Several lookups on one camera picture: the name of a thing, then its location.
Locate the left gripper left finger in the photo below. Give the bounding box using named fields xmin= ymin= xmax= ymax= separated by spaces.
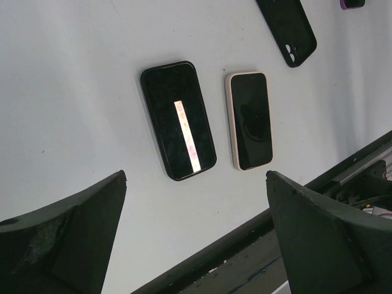
xmin=1 ymin=170 xmax=126 ymax=293

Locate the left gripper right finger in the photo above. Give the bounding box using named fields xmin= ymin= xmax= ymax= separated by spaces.
xmin=266 ymin=171 xmax=391 ymax=293

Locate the beige phone case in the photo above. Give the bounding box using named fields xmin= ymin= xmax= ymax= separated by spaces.
xmin=225 ymin=70 xmax=274 ymax=172

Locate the large black phone case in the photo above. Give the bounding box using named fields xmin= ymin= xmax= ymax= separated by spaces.
xmin=256 ymin=0 xmax=317 ymax=68

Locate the purple-edged phone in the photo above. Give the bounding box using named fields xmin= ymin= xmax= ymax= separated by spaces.
xmin=340 ymin=0 xmax=366 ymax=10

